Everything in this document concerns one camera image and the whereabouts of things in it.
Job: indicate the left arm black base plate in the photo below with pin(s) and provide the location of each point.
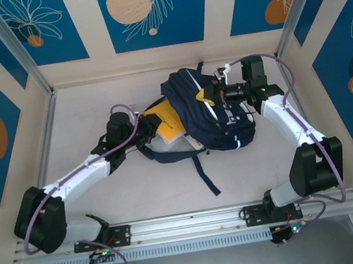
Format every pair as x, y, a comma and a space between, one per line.
121, 235

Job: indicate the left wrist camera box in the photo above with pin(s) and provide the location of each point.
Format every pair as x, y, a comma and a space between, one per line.
132, 109

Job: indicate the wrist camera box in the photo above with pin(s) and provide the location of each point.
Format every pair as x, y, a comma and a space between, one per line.
221, 73
132, 109

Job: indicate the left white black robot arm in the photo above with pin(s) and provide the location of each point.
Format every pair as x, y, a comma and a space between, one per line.
42, 221

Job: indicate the yellow notebook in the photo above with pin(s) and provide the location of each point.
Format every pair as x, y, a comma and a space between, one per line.
169, 123

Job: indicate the navy blue student backpack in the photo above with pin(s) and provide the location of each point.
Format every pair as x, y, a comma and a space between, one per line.
221, 126

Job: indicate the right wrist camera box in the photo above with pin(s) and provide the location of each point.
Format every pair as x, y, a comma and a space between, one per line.
221, 73

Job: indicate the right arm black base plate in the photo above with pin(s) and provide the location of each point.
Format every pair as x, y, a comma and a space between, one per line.
252, 216

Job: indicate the aluminium mounting rail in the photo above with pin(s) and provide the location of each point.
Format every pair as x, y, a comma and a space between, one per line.
188, 224

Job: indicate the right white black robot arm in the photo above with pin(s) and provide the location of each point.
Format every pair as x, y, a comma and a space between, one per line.
311, 169

